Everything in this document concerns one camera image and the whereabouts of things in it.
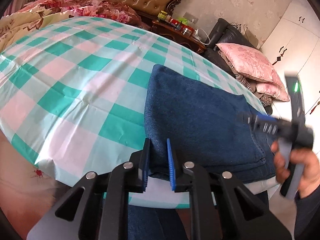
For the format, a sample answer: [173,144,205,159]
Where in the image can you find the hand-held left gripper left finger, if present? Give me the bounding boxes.
[26,138,152,240]

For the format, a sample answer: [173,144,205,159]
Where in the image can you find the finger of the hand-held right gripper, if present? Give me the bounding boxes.
[237,112,277,124]
[250,121,279,134]

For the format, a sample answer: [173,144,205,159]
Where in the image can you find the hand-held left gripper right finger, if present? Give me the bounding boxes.
[166,138,292,240]

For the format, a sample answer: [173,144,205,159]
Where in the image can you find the blue denim pants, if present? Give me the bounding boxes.
[144,64,277,184]

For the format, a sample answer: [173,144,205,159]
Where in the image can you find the person's right forearm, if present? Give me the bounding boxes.
[294,180,320,240]

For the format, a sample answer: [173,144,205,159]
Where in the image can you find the person's right hand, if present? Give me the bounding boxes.
[271,140,320,199]

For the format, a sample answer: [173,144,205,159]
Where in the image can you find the small pink pillow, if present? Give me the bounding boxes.
[256,81,291,103]

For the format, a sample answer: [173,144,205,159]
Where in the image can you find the pink pillows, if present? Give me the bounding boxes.
[217,50,276,107]

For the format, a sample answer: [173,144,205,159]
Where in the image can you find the large pink pillow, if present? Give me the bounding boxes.
[215,42,283,86]

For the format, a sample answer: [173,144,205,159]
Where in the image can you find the dark knot ornament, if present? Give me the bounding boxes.
[272,52,286,66]

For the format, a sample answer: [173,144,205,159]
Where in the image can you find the white wardrobe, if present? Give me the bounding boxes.
[259,2,320,130]

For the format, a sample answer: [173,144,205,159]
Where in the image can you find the black leather armchair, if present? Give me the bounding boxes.
[202,18,273,113]

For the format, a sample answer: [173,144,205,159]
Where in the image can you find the green checked tablecloth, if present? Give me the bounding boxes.
[0,16,278,209]

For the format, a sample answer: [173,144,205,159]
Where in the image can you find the dark wooden nightstand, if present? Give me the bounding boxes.
[151,20,208,54]

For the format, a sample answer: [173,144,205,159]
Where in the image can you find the pink floral bed sheet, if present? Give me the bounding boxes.
[0,129,75,240]

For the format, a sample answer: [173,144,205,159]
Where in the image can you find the yellow box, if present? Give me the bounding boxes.
[157,11,173,22]

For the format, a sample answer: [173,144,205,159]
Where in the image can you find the red floral quilt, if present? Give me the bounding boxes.
[15,0,143,27]

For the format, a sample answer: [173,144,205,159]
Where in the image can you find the cream floral quilt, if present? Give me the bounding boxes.
[0,7,66,53]

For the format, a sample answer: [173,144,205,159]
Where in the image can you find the white charger cable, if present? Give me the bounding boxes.
[193,28,209,43]

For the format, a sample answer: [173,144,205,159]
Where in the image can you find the wall socket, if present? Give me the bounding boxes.
[184,12,199,24]

